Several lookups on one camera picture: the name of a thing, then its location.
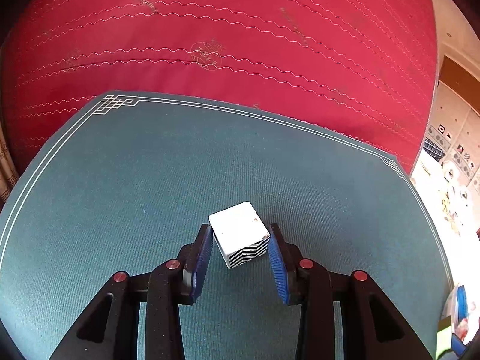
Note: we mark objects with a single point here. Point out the floral bed sheet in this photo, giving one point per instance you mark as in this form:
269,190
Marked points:
455,213

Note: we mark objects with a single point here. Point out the white wardrobe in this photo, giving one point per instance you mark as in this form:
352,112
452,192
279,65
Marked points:
454,130

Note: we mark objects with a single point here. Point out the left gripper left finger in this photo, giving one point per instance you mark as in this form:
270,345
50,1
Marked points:
176,282

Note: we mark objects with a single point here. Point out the white zigzag cube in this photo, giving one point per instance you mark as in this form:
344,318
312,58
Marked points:
240,234

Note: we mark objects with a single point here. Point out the red quilted mattress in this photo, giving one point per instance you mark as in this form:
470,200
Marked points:
363,68

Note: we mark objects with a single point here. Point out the beige patterned curtain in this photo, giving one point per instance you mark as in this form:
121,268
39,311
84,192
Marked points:
8,173

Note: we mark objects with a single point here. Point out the teal table mat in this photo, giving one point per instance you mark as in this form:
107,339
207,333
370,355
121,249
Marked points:
129,179

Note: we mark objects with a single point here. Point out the checkered blue cloth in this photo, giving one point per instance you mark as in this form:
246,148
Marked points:
432,149

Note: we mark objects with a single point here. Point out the clear plastic bowl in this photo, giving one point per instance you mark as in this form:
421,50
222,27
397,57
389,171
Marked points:
458,330

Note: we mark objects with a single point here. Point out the blue snack packet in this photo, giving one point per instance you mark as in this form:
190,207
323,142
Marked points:
461,304

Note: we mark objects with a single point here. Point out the green dotted block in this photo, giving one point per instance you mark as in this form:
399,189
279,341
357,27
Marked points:
444,337

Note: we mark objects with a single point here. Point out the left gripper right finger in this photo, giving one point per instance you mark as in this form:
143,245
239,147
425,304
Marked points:
302,282

